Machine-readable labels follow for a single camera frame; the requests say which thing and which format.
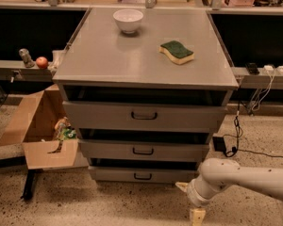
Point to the white bowl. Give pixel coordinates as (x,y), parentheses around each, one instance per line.
(128,20)

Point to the black power adapter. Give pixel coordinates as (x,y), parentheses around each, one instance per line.
(219,144)

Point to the cardboard box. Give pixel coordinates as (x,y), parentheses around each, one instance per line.
(33,127)

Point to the colourful toys in box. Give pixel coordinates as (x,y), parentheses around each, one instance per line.
(64,130)

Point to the red apple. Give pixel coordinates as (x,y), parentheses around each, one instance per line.
(42,62)

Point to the grey middle drawer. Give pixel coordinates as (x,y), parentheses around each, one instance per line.
(146,151)

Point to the green yellow sponge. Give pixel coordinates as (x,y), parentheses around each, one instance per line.
(176,52)

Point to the small grey figurine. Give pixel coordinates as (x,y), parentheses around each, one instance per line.
(26,58)

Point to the black table leg foot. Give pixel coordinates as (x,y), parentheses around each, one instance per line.
(28,189)

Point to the grey drawer cabinet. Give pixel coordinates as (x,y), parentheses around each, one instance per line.
(105,65)

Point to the grey top drawer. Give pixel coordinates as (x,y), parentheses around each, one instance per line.
(145,117)

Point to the grey bottom drawer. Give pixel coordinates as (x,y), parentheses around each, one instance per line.
(156,176)

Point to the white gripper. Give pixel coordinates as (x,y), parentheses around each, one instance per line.
(194,196)

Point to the grey drawer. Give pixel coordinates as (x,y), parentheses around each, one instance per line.
(156,176)
(146,151)
(145,117)

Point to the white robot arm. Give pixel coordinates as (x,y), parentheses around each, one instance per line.
(216,175)

